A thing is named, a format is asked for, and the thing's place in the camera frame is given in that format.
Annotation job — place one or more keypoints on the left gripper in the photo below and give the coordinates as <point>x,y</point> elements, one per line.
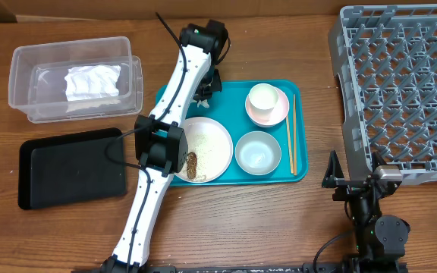
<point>202,93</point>

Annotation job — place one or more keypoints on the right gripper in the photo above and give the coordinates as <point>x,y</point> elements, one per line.
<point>348,188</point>

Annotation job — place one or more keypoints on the white cup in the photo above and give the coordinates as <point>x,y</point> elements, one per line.
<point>263,98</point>

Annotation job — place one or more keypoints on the white napkin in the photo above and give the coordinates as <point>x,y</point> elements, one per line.
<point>92,82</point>

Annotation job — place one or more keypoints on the black plastic tray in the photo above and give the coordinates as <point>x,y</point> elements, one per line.
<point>70,168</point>

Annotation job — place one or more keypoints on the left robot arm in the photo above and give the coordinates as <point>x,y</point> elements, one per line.
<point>160,142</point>

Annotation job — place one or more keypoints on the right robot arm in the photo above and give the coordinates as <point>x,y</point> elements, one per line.
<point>380,239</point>

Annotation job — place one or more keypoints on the grey dishwasher rack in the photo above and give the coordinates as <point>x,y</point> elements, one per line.
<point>385,60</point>

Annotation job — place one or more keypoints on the teal serving tray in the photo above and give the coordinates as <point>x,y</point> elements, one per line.
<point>228,108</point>

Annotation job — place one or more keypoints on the large white plate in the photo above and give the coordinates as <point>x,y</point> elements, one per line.
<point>213,146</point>

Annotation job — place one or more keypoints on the brown food scrap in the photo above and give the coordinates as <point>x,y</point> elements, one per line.
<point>191,165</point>

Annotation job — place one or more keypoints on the left wooden chopstick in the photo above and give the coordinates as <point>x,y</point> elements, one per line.
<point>290,152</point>

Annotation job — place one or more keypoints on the grey bowl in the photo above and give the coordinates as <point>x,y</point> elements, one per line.
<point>258,153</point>

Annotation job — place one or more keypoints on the clear plastic bin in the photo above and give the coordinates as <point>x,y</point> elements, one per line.
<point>37,86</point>

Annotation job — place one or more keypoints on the brown cardboard backdrop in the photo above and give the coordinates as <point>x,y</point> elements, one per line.
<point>11,10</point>

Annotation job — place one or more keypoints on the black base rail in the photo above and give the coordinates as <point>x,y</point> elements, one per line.
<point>328,267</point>

